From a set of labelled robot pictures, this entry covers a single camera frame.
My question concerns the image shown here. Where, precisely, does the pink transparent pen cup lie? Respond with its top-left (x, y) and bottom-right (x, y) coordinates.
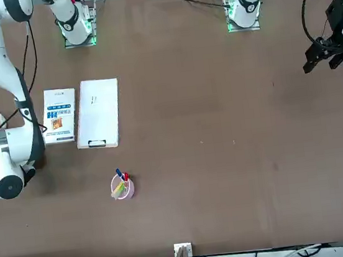
top-left (108, 171), bottom-right (136, 202)

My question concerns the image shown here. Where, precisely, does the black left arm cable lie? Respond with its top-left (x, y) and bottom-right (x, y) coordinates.
top-left (298, 0), bottom-right (337, 44)

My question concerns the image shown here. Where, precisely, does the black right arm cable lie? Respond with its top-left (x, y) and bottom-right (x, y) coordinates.
top-left (0, 18), bottom-right (48, 139)

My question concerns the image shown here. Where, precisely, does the thin black table cable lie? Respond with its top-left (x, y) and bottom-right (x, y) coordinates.
top-left (155, 0), bottom-right (231, 17)

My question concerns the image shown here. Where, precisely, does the white clipboard black clip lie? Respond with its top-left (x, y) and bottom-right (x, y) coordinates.
top-left (69, 76), bottom-right (127, 152)

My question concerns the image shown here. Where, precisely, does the white post bracket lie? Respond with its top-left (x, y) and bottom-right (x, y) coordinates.
top-left (173, 241), bottom-right (194, 257)

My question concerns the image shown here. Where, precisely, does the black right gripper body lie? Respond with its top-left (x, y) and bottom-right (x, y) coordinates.
top-left (22, 165), bottom-right (39, 187)

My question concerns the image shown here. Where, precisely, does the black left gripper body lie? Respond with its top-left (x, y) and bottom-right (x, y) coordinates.
top-left (315, 0), bottom-right (343, 44)

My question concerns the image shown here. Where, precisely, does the white blue paperback book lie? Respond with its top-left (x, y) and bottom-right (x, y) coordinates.
top-left (36, 86), bottom-right (82, 147)

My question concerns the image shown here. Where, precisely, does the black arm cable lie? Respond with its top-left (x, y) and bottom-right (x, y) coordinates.
top-left (298, 0), bottom-right (337, 44)
top-left (0, 18), bottom-right (48, 139)

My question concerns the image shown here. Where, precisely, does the white cable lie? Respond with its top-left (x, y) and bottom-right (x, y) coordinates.
top-left (261, 242), bottom-right (324, 257)

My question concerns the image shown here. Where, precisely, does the yellow green highlighter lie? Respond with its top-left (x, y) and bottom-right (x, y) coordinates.
top-left (114, 180), bottom-right (129, 194)

